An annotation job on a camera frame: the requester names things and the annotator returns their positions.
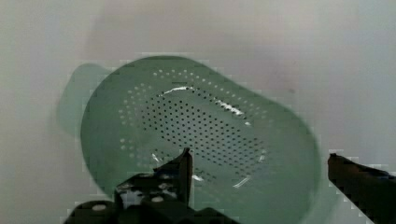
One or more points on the green plastic strainer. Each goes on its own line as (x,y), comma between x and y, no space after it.
(253,159)

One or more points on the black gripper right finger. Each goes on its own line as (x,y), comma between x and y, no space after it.
(371,190)

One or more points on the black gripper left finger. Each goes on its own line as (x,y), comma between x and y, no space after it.
(159,197)

